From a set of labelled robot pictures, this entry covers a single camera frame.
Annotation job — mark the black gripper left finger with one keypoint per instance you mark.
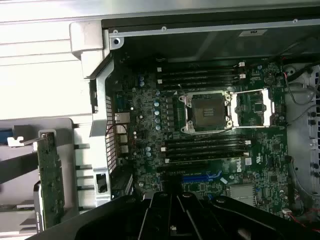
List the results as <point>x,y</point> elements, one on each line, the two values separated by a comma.
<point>100,220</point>

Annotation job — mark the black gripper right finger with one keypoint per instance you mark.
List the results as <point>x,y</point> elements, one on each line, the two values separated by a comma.
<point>237,220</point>

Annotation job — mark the blue expansion slot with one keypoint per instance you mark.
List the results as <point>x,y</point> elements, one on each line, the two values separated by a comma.
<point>195,178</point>

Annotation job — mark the black-clip RAM slot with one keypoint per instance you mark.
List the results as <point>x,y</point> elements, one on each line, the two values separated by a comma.
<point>205,151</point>
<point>200,73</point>
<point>200,62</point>
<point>205,141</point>

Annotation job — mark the black expansion slot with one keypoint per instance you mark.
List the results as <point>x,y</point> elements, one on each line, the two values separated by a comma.
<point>182,168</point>

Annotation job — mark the white-clip RAM slot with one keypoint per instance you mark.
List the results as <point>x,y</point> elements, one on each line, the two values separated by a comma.
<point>200,67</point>
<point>205,146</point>
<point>200,79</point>

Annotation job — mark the silver chipset heatsink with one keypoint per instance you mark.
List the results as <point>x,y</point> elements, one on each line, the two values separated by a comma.
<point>241,192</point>

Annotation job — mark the black RAM stick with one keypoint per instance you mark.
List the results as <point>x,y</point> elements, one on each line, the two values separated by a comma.
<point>207,157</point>

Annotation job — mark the green motherboard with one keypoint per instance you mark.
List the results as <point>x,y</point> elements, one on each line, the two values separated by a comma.
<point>270,155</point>

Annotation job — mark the gray parts rack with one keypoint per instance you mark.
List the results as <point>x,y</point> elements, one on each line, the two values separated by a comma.
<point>68,150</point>

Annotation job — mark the silver rear port block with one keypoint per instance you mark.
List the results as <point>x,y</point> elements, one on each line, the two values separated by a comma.
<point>122,129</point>
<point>122,118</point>

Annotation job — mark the CPU socket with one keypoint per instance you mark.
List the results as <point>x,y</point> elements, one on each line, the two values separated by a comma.
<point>207,110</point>

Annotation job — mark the perforated metal disk bay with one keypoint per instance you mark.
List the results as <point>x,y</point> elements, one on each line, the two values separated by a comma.
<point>303,125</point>

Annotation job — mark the blue disk caddy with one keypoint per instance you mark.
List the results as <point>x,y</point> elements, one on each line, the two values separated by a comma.
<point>5,132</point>

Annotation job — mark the coin cell battery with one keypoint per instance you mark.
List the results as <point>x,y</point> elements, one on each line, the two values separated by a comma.
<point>269,78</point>

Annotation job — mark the open black PC case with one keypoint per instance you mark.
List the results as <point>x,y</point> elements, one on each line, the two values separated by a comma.
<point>175,45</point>

